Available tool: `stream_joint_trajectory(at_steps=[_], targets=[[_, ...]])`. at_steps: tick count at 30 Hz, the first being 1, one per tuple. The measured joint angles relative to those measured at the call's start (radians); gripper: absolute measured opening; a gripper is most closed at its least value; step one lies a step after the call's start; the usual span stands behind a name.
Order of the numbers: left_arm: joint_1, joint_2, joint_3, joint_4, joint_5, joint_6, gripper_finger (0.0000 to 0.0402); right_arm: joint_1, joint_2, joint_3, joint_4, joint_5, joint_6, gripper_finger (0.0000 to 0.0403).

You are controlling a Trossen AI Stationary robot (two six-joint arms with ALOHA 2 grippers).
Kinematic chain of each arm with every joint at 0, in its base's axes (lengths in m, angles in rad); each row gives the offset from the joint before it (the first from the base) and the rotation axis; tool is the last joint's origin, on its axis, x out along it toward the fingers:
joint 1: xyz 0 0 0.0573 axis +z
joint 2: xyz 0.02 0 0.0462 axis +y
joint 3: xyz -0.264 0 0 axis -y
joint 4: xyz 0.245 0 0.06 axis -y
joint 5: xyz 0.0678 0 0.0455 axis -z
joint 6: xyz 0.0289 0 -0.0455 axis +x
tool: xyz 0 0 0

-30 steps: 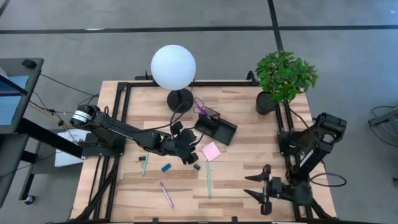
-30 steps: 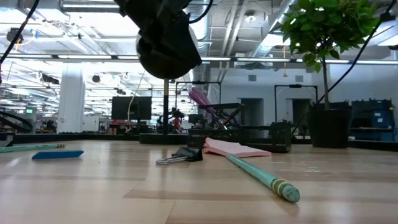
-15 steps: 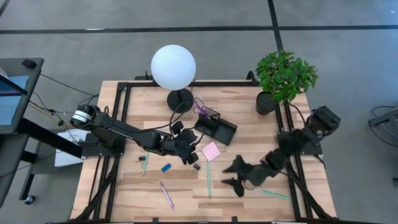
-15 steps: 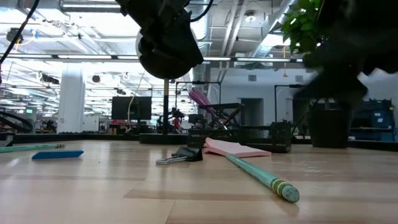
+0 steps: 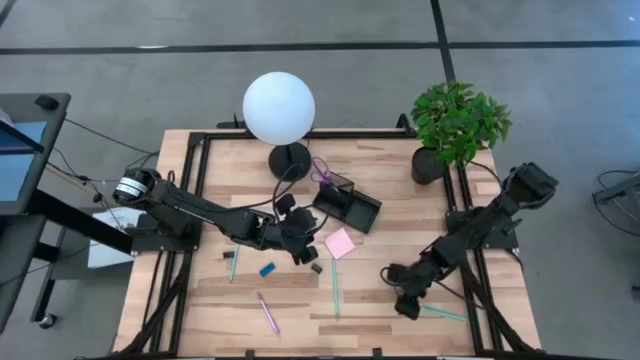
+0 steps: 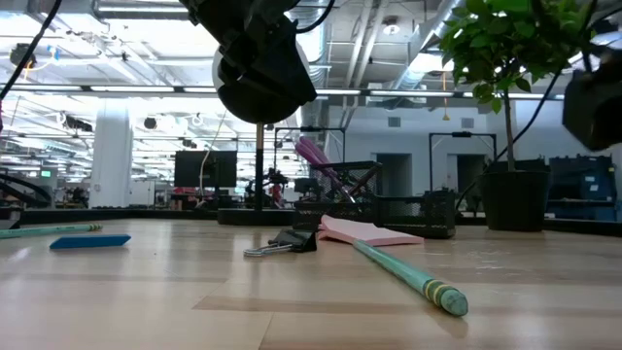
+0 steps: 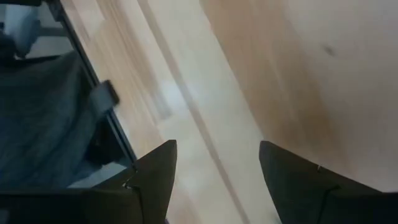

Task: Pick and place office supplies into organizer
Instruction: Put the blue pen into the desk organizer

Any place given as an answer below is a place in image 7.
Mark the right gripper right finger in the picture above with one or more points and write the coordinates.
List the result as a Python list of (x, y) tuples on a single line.
[(295, 186)]

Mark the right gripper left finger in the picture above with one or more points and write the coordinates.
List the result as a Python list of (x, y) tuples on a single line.
[(158, 180)]

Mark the black frame clamp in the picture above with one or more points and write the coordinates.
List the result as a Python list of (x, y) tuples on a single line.
[(104, 96)]

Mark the black aluminium table frame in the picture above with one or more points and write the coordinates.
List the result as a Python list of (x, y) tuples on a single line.
[(84, 65)]

